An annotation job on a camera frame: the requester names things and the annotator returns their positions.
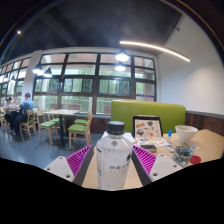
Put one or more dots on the person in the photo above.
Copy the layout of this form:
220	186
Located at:
26	107
8	104

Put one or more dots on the clear black-capped water bottle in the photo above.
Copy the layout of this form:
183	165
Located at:
114	160

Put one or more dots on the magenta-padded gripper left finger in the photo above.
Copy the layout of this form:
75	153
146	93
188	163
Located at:
58	166

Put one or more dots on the green upholstered booth bench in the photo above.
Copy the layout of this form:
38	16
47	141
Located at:
150	111

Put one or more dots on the dark speckled patterned cup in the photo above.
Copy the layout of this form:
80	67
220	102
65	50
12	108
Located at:
182	156

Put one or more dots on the light wooden dining table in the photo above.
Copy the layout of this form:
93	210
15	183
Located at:
61	112

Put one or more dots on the black-framed tablet with pictures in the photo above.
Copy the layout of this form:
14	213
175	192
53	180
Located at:
147	127

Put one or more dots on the dark-framed window wall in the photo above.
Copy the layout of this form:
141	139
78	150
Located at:
110	86

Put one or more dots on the group of green-seated wooden chairs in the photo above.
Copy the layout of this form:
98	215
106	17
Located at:
78	128

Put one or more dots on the small dark box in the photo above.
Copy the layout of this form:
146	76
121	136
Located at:
148	147

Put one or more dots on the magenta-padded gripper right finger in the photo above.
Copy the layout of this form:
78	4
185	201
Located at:
165	165

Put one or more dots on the group of pendant lamps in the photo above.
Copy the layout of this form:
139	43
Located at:
122	56

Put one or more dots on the long curved ceiling light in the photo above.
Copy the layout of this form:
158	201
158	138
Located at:
156	47

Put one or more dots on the white bowl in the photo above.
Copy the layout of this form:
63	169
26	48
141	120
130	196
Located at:
186	133

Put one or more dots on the small blue-capped bottle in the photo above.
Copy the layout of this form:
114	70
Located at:
169	136

